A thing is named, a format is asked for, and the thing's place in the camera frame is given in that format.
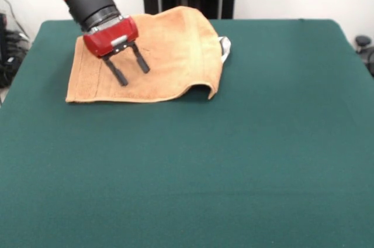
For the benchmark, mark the dark green table cloth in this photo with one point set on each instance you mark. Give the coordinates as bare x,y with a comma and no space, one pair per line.
233,157

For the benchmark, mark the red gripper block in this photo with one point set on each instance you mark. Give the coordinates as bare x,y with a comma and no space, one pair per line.
108,39

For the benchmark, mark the tan terry towel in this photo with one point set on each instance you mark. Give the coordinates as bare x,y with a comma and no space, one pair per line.
175,55

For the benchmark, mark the grey office chair base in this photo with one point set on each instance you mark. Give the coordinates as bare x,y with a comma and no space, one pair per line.
365,49

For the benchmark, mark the black equipment pile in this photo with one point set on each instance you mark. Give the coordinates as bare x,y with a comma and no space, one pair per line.
11,55

